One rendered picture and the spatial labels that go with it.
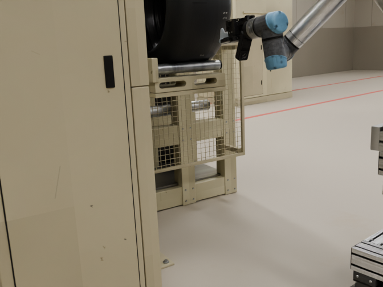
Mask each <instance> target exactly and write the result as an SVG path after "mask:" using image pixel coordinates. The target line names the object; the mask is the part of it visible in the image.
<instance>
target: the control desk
mask: <svg viewBox="0 0 383 287"><path fill-rule="evenodd" d="M147 85H149V74H148V57H147V47H146V31H145V14H144V0H0V287H162V278H161V261H160V244H159V234H158V217H157V201H156V184H155V174H154V158H153V141H152V123H151V114H150V97H149V87H148V86H147Z"/></svg>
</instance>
